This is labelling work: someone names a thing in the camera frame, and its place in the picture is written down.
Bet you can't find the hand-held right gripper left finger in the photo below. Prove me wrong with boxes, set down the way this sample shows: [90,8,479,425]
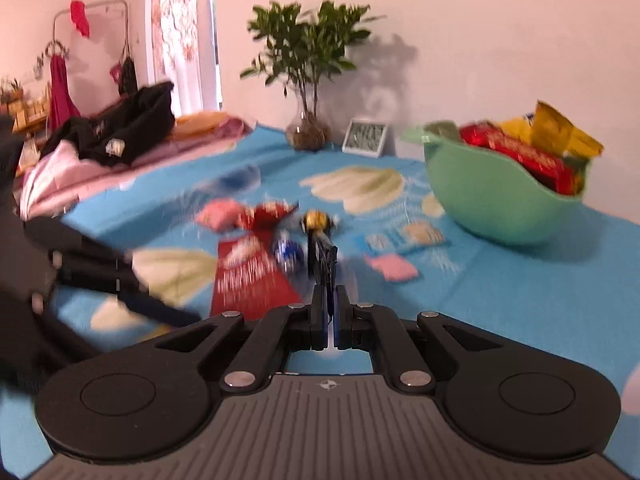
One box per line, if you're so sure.
[154,285,331,394]

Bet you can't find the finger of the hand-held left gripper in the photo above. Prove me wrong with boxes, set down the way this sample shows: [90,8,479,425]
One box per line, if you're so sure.
[22,217,151,291]
[50,275,203,329]

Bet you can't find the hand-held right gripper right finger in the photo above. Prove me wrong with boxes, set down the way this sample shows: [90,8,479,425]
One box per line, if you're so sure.
[334,284,504,394]

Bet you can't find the yellow and black candy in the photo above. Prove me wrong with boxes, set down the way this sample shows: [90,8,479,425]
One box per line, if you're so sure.
[300,209,344,294]

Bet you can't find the green plastic bowl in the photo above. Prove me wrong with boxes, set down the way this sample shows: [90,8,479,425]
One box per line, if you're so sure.
[400,120,594,247]

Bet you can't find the long red stick packet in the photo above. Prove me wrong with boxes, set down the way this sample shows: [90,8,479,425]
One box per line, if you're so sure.
[459,122,584,196]

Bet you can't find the gold stick packet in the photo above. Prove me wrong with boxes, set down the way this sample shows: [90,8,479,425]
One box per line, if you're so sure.
[529,101,605,161]

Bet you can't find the blue wrapped candy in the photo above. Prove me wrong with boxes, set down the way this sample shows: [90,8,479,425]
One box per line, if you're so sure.
[272,230,306,274]

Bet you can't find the pink small packet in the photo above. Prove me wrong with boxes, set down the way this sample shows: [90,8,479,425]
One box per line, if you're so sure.
[196,199,249,234]
[362,252,420,284]

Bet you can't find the pink blanket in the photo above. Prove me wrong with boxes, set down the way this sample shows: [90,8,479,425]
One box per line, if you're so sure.
[20,115,256,221]

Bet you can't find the large red packet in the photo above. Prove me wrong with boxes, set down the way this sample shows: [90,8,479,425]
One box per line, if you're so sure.
[210,234,307,322]

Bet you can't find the blue and white packet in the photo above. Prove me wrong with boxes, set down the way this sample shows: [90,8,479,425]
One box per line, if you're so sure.
[352,222,449,256]

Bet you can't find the black garment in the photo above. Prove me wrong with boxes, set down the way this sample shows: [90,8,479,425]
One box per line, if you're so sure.
[40,81,177,166]

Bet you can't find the wooden shelf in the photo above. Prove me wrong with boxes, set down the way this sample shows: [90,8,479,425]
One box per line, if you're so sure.
[0,77,51,136]

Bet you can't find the magenta garment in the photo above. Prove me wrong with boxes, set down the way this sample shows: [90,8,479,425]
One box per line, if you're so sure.
[47,52,81,134]

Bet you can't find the yellow cloth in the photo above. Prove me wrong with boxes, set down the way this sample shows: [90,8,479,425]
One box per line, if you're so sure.
[172,111,231,136]

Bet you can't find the black hanging bag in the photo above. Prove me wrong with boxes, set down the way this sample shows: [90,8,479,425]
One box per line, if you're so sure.
[117,55,139,96]

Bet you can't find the white digital clock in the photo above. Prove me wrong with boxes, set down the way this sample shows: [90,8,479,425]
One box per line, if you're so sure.
[341,118,389,156]

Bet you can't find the leafy plant in glass vase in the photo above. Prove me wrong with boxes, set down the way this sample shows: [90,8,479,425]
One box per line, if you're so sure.
[240,0,388,152]

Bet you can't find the red garment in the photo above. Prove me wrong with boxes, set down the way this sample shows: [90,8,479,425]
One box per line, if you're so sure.
[70,0,92,39]

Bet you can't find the floral curtain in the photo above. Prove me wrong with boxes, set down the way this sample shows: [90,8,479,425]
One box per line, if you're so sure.
[150,0,224,116]

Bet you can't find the metal clothes rack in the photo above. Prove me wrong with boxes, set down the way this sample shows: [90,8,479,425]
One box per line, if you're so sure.
[52,0,132,126]

